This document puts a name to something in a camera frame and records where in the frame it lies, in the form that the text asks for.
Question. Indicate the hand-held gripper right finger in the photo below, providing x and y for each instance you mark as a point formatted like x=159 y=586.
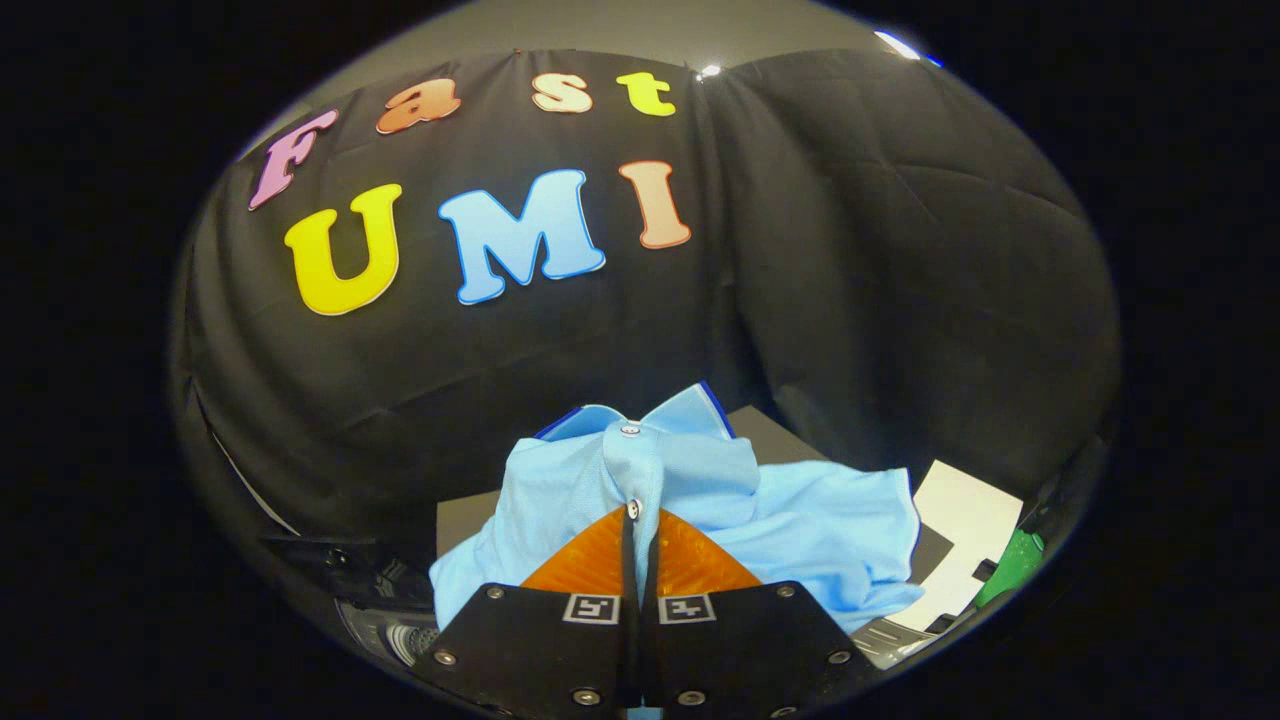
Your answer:
x=740 y=650

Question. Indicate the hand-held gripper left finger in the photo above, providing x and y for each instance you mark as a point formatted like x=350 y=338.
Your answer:
x=540 y=650

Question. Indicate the light blue polo shirt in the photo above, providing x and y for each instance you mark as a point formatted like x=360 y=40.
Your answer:
x=800 y=520

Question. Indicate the dark glass washing machine lid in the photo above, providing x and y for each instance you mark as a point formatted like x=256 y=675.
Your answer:
x=320 y=555

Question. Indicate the grey cabinet with dark top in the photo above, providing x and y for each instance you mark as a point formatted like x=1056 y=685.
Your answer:
x=772 y=435

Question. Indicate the white board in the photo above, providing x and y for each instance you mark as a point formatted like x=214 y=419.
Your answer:
x=970 y=510

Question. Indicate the green object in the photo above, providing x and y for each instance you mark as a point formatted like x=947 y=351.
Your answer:
x=1012 y=565

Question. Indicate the black backdrop cloth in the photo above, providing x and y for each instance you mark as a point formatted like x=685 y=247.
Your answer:
x=850 y=250

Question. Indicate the long ceiling light panel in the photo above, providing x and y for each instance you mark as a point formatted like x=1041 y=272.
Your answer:
x=900 y=45

